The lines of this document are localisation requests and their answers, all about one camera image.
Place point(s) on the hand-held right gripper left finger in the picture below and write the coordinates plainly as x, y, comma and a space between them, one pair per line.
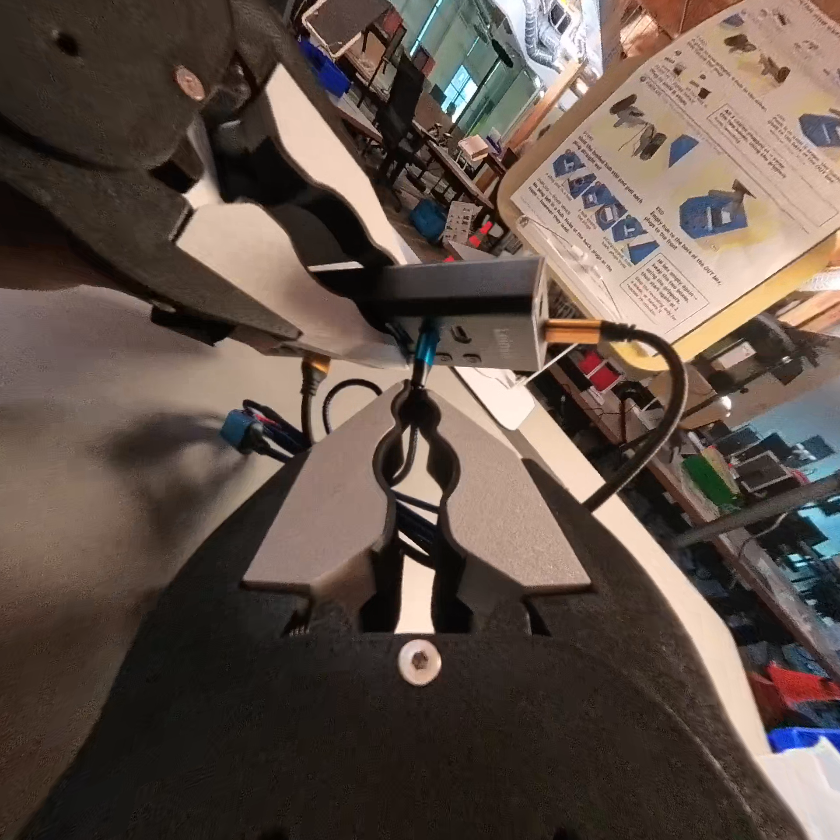
328, 512

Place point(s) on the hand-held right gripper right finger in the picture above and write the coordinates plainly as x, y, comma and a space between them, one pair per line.
512, 518

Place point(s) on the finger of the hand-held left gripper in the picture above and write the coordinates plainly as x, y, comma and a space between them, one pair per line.
262, 262
348, 170

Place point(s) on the dark usb hub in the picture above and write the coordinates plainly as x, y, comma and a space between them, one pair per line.
459, 285

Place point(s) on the black office chair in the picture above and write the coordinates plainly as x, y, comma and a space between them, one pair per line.
397, 105

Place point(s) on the blue crate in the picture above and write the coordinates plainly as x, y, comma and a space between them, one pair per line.
430, 220

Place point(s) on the stack of blue bins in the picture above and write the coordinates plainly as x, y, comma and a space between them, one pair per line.
328, 72

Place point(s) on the wooden table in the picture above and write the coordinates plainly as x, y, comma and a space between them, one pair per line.
459, 167

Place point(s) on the white printed sign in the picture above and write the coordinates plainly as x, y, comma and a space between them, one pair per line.
459, 223

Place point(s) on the red box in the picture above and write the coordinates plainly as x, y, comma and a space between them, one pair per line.
600, 374

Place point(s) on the green box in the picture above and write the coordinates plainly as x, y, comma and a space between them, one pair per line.
709, 479

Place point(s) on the metal pole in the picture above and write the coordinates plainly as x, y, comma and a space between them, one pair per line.
754, 512

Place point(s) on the red bin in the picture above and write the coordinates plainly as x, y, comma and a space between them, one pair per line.
800, 689

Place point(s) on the blue bin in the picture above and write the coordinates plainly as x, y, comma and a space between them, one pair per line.
800, 738

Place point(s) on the instruction poster board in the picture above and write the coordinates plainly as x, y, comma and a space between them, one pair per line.
722, 164

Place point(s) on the white container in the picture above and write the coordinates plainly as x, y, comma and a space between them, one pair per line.
807, 794

